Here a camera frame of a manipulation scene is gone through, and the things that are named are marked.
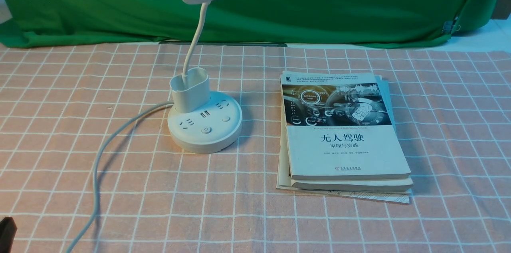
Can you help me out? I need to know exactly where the white lamp power cable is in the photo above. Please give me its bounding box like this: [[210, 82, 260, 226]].
[[66, 101, 175, 253]]

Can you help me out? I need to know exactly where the pink checkered tablecloth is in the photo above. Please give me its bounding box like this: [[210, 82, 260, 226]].
[[0, 44, 511, 253]]

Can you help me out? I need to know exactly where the metal binder clip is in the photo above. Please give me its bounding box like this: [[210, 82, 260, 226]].
[[442, 17, 461, 35]]

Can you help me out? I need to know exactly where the white desk lamp with sockets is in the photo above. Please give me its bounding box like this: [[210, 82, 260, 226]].
[[167, 0, 242, 154]]

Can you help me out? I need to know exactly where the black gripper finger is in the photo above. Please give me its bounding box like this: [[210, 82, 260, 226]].
[[0, 217, 18, 253]]

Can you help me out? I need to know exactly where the middle book under top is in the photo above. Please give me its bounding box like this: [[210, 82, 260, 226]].
[[286, 75, 414, 192]]

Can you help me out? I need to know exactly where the green backdrop cloth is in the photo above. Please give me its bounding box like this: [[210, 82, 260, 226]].
[[1, 0, 497, 49]]

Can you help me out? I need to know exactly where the top book white cover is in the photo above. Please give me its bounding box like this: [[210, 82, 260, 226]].
[[281, 71, 412, 181]]

